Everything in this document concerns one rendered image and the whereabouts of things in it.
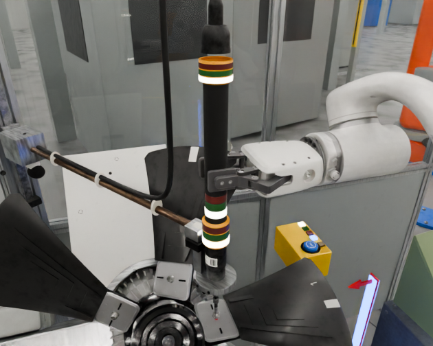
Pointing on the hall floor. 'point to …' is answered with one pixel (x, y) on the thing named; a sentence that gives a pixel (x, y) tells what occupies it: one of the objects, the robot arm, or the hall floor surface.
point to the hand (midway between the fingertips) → (216, 173)
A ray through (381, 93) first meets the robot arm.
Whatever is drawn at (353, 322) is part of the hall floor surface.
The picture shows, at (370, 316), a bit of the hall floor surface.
